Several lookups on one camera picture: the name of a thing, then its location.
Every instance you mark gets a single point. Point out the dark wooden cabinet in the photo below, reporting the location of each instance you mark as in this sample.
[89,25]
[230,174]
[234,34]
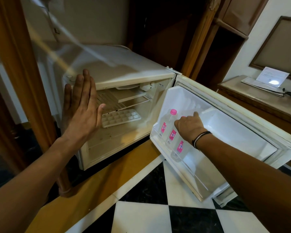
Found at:
[184,33]

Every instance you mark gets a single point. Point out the person's left little finger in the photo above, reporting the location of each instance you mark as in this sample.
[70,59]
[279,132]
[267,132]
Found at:
[67,95]

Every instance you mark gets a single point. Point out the black wristband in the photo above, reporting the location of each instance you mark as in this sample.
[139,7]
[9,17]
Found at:
[200,138]

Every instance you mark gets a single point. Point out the wooden post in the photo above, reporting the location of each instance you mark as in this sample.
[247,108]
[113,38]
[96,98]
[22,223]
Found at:
[19,70]

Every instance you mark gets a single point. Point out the wooden counter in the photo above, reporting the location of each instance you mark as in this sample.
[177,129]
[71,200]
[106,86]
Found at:
[262,104]

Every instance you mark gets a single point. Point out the person's left thumb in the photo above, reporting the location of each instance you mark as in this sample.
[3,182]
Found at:
[101,110]

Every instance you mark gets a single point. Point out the person's left hand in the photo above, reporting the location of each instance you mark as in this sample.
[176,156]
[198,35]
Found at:
[80,118]

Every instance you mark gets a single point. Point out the grey folder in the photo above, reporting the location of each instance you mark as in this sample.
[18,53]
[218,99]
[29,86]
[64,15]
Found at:
[257,86]

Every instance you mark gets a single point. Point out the person's left middle finger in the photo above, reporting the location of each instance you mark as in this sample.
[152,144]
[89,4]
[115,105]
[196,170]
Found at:
[85,84]

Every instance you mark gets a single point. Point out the clear pink-label water bottle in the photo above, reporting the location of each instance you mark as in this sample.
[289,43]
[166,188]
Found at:
[180,150]
[172,137]

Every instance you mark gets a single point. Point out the clear pink-capped water bottle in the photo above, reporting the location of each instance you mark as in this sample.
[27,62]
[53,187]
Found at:
[165,124]

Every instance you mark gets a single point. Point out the wood-framed board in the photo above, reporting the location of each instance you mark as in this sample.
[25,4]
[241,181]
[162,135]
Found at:
[278,46]

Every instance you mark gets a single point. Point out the person's left forearm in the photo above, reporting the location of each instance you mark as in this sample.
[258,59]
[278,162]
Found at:
[26,186]

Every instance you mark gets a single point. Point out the person's right fingers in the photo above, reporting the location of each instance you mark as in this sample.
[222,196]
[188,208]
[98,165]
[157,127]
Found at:
[180,122]

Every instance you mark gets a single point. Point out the white fridge door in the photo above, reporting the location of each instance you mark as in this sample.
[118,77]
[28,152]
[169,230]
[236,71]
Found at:
[232,133]

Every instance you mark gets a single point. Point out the white thermostat knob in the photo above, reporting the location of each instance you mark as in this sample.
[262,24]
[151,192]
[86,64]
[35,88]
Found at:
[147,86]

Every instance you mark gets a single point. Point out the white ice cube tray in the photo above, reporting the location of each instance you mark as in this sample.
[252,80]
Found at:
[120,117]

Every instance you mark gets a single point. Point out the white mini fridge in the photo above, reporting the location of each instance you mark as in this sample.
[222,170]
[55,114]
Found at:
[126,70]

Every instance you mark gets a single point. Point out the white paper card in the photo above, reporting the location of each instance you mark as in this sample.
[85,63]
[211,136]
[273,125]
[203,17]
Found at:
[271,76]

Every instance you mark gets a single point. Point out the person's right forearm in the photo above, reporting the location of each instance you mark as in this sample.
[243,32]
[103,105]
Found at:
[252,181]

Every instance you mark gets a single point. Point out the person's right hand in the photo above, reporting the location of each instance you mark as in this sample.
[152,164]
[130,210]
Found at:
[190,128]

